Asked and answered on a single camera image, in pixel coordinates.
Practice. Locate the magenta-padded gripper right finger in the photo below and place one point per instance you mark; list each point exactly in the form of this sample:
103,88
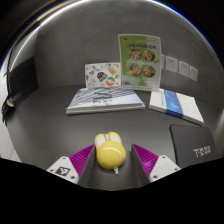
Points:
148,161

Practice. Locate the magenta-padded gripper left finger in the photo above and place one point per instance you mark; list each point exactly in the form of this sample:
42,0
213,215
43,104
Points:
80,163

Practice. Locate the black mouse pad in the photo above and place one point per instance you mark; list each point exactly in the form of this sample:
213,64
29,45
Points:
188,141

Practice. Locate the white and blue book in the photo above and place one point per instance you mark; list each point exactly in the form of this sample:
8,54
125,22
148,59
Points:
173,103

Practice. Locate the striped grey magazine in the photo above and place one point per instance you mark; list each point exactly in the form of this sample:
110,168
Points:
103,100

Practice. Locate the white sticker card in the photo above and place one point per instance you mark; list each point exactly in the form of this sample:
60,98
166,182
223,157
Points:
101,76

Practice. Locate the black flat panel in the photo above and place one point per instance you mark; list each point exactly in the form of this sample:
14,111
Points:
21,83

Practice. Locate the green menu sign stand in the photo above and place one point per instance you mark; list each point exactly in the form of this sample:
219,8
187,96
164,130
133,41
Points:
140,60

